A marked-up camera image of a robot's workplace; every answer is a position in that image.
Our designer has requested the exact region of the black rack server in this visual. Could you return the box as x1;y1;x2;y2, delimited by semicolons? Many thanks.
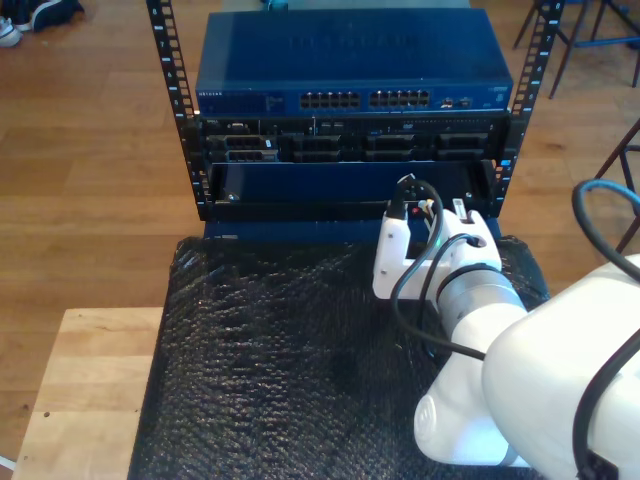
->
198;114;512;165

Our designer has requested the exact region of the dark blue base panel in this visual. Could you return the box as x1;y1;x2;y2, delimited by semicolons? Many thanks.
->
202;218;505;247

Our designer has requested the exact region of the dark metal chair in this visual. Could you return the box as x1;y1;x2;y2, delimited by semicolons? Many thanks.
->
592;117;640;254

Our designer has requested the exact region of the black bubble wrap mat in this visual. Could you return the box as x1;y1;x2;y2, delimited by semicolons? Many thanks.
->
126;234;554;480

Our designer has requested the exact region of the dark blue shoe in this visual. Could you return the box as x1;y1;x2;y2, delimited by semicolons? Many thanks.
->
13;0;86;33

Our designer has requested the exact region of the white shoe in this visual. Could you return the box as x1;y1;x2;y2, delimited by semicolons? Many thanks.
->
0;15;24;50

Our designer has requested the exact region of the short black cable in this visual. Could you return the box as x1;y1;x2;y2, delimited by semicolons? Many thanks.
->
418;233;489;359

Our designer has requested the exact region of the blue network switch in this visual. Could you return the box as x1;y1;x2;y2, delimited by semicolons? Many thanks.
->
194;7;516;118

